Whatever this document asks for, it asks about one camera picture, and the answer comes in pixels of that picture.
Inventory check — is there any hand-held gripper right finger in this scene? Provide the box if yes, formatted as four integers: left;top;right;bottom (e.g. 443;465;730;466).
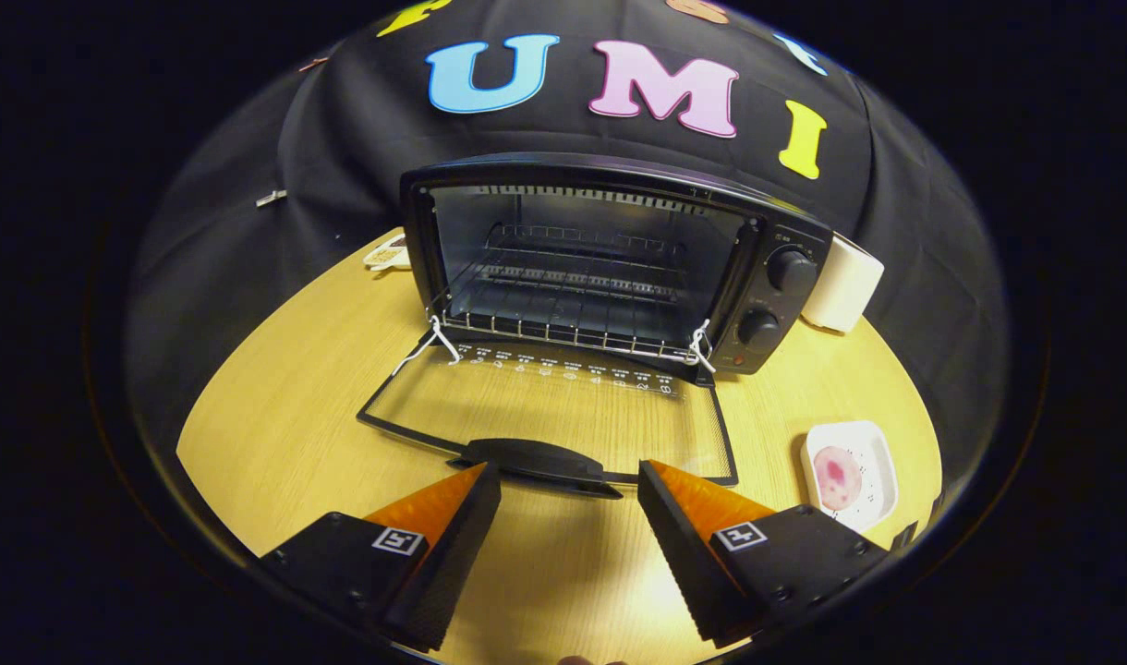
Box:
637;459;897;647

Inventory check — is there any white square plate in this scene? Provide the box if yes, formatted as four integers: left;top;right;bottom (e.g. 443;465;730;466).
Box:
801;420;899;534

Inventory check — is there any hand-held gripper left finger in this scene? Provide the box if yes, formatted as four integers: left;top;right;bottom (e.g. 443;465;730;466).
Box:
259;462;503;652

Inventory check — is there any pink ham slice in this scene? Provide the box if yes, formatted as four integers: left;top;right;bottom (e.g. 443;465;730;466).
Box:
813;446;864;511

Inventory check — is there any black toaster oven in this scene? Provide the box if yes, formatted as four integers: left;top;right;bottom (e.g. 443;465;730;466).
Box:
356;152;834;500

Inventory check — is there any white countertop appliance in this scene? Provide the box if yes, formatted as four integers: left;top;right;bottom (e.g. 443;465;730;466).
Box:
801;233;886;334

